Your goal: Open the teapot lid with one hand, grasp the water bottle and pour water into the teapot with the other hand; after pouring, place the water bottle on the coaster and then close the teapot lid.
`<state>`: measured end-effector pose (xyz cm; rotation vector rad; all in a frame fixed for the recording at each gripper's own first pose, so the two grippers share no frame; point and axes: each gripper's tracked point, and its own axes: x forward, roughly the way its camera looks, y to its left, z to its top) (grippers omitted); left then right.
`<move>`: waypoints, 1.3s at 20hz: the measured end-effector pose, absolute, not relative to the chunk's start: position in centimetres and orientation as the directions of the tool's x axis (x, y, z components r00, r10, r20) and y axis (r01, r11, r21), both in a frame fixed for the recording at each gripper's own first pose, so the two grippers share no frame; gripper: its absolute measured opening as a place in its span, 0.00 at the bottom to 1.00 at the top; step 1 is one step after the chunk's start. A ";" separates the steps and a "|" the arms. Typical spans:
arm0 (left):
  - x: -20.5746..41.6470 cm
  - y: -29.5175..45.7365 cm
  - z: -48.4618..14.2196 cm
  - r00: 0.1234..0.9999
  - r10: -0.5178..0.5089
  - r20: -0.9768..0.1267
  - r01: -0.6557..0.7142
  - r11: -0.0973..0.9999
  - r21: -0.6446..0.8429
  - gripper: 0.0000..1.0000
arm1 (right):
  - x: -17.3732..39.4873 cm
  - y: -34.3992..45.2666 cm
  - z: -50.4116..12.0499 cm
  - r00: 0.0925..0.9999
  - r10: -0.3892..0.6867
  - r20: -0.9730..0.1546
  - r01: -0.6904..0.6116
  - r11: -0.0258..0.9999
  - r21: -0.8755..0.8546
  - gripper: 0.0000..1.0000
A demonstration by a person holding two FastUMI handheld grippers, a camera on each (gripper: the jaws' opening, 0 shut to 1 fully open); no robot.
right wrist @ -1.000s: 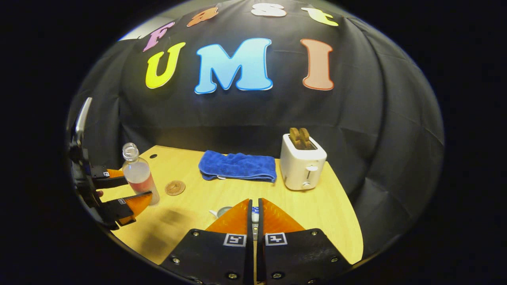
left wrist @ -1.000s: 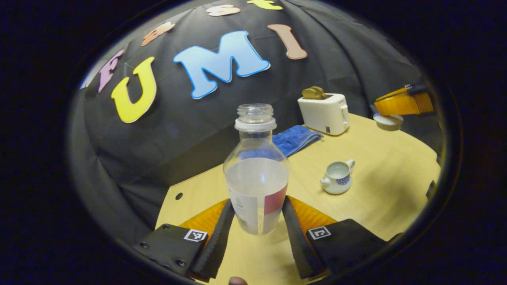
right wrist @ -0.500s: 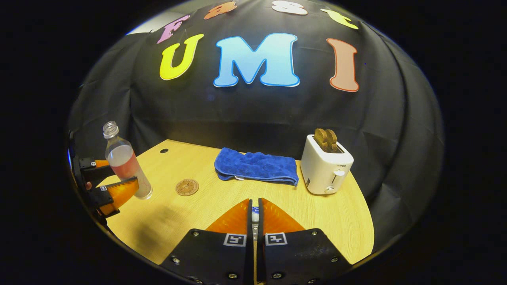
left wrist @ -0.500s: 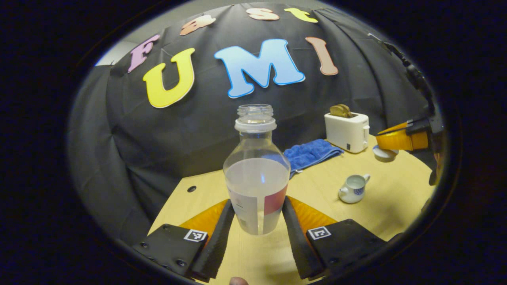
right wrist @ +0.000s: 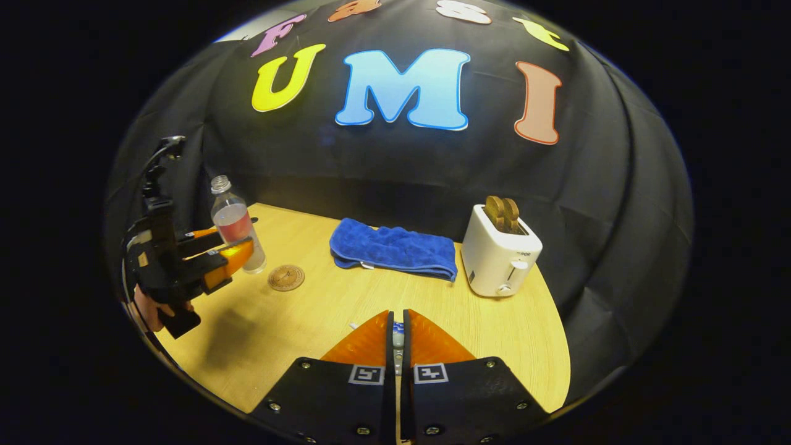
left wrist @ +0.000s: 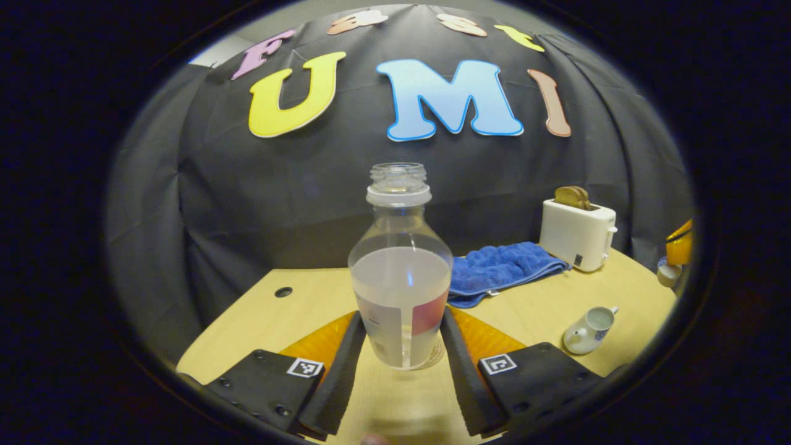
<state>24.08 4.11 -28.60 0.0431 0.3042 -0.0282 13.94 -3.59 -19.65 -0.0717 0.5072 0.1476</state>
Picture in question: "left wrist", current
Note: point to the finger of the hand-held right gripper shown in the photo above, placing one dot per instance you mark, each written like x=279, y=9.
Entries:
x=680, y=247

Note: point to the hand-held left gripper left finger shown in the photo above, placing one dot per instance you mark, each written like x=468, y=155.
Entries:
x=334, y=377

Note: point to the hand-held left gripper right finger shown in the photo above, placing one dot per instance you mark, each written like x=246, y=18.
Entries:
x=466, y=377

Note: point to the clear plastic water bottle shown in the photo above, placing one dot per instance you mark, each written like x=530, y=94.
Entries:
x=398, y=278

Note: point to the white teacup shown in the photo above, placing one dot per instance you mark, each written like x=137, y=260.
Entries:
x=584, y=337

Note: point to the brown bread slice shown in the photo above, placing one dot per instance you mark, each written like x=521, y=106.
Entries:
x=567, y=198
x=587, y=199

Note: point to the white toaster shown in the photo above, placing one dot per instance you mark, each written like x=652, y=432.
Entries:
x=575, y=238

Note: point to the blue towel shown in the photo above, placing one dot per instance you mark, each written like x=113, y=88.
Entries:
x=500, y=269

